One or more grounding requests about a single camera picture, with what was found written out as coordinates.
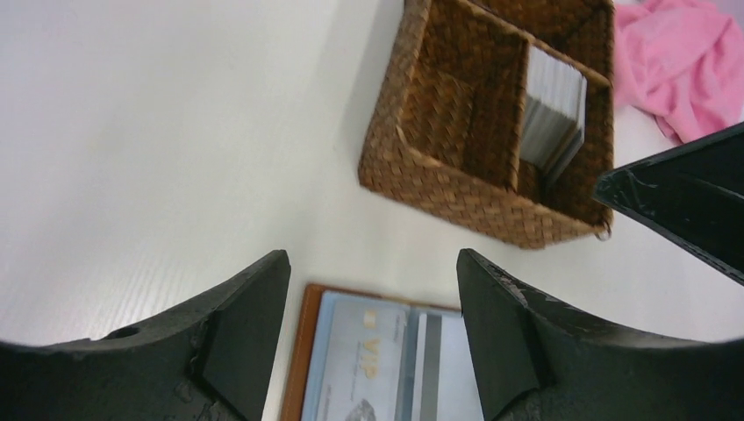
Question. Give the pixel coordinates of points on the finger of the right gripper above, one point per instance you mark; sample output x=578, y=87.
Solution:
x=691, y=194

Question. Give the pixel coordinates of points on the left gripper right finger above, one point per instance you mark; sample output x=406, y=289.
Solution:
x=538, y=358

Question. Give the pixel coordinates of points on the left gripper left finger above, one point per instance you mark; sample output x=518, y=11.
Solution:
x=208, y=358

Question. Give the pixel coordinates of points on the brown leather card holder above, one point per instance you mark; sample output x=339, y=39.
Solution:
x=300, y=359

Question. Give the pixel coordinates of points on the white credit card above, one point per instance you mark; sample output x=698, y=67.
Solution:
x=363, y=359

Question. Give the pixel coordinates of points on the grey card stack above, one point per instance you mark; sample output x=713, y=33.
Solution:
x=553, y=126

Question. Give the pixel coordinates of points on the pink cloth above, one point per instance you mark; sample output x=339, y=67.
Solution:
x=680, y=62

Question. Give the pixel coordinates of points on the brown woven basket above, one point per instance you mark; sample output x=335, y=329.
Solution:
x=444, y=136

